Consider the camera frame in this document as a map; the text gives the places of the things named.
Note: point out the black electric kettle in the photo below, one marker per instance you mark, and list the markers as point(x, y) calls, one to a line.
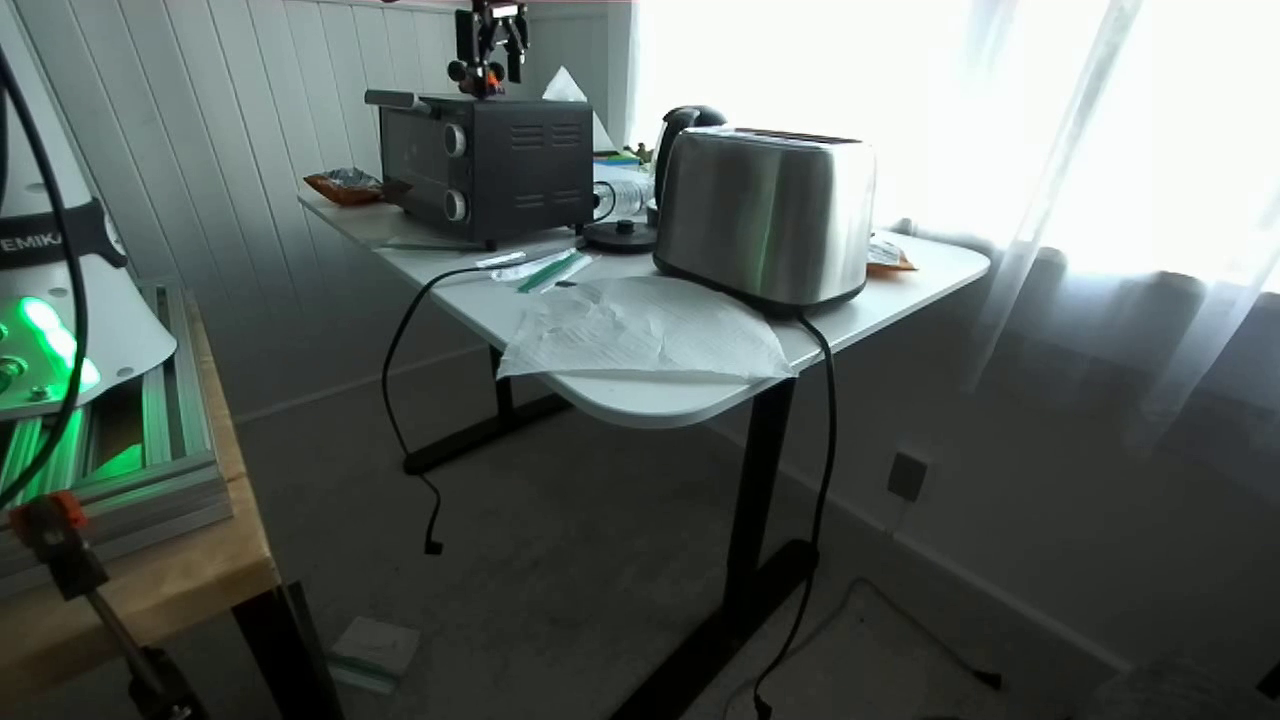
point(633, 196)

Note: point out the black table leg frame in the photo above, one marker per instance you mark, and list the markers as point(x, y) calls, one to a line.
point(628, 542)

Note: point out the green straw in plastic wrapper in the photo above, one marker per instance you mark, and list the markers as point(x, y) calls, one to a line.
point(547, 270)

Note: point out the green lit metal robot base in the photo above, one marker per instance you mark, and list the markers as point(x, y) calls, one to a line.
point(67, 386)

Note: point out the red black clamp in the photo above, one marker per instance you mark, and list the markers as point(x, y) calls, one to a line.
point(53, 535)

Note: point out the wooden workbench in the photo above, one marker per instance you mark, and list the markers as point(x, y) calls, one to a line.
point(159, 589)

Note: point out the brown tray on table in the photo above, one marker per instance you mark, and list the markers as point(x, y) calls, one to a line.
point(344, 187)

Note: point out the silver metal toaster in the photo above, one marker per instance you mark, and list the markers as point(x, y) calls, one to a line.
point(773, 219)

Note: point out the white sheer curtain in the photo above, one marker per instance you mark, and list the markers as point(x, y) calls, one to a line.
point(1123, 166)

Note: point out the wall power outlet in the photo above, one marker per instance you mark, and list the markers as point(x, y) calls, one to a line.
point(907, 476)

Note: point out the white paper napkin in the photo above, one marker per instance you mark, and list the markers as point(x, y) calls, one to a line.
point(643, 328)

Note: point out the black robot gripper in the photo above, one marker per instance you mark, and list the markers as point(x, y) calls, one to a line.
point(495, 31)

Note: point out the black toaster oven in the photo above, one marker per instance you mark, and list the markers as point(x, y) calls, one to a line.
point(485, 170)

